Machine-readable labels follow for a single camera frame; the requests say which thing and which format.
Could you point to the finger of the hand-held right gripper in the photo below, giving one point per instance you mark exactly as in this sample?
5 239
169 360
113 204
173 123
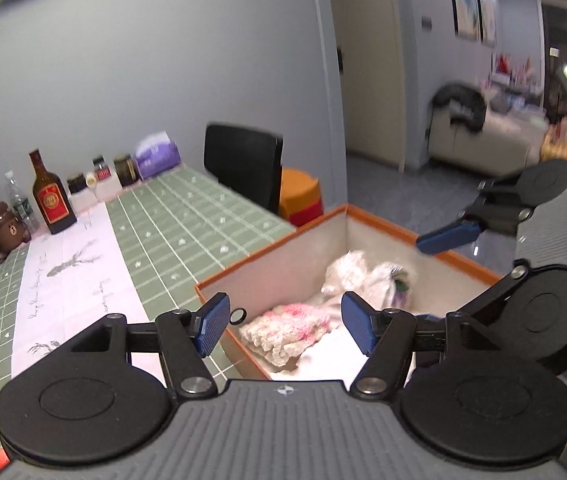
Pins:
506 287
448 238

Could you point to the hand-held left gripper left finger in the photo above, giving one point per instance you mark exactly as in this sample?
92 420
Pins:
213 322

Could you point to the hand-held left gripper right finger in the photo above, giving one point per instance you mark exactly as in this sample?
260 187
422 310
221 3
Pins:
358 322

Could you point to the pink white knit hat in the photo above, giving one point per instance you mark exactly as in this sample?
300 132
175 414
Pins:
288 327

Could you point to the orange cardboard box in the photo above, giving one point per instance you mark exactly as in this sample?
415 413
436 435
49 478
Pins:
273 270

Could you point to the white sofa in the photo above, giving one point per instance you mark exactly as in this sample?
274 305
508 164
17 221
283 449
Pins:
483 142

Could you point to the green checked tablecloth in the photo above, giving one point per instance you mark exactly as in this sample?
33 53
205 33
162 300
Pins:
188 220

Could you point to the black jacket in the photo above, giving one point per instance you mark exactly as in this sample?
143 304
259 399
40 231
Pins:
463 105

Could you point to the orange round stool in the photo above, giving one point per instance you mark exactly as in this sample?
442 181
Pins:
302 195

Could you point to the white printed table runner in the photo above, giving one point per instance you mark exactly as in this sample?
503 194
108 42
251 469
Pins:
73 280

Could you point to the black chair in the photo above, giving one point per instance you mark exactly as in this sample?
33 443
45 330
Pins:
243 165

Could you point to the cluttered side table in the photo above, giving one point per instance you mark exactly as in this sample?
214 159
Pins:
518 85

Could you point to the white flat box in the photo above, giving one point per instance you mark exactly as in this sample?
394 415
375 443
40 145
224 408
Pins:
108 192

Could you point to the purple tissue pack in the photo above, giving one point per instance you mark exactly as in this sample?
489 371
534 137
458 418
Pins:
156 157

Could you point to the tall dark glass jar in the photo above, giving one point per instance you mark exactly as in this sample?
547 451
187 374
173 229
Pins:
125 171

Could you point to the small white cup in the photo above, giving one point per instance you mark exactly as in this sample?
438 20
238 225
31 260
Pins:
91 180

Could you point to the small jar red label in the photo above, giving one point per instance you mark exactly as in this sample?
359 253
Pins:
102 170

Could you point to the short black jar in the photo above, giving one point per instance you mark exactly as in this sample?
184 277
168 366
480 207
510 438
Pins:
76 183

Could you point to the cream interior door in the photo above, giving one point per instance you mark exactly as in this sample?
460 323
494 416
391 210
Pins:
368 60

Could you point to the brown liquor bottle red label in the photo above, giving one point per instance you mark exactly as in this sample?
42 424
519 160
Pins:
53 205

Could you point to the brown bear water bottle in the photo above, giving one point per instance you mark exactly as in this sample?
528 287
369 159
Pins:
6 230

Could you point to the clear plastic water bottle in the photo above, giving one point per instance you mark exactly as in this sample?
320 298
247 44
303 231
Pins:
19 200

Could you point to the red plush toy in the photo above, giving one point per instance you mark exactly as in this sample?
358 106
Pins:
0 460

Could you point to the wall light switch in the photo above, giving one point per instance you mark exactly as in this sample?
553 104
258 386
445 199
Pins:
426 22

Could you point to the framed wall picture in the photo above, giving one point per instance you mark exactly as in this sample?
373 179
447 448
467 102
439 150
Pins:
487 10
463 0

